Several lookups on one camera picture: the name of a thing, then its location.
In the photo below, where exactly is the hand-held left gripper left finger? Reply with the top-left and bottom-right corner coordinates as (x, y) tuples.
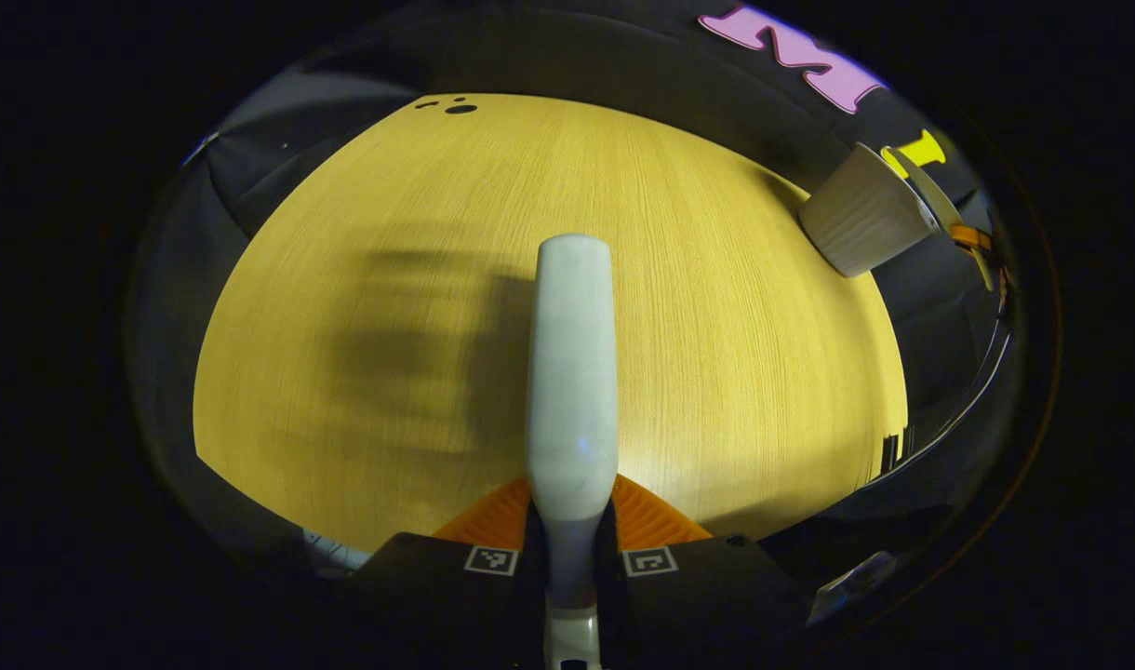
(349, 476), (545, 669)

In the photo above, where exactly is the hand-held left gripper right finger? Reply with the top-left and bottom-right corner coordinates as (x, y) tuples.
(597, 473), (815, 667)

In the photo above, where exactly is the white dustpan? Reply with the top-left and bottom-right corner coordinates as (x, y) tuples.
(884, 146), (996, 291)

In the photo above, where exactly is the white ribbed garbage bin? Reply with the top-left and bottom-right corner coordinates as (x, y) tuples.
(797, 141), (941, 278)

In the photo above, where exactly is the small white broom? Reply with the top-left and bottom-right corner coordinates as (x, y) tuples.
(526, 233), (620, 670)

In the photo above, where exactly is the yellow wooden desktop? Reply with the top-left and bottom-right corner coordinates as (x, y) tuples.
(193, 93), (909, 552)

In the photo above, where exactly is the black backdrop cloth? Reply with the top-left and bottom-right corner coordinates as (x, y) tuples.
(130, 0), (1024, 596)

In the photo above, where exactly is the grey cable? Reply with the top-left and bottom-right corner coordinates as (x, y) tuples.
(865, 279), (1013, 485)

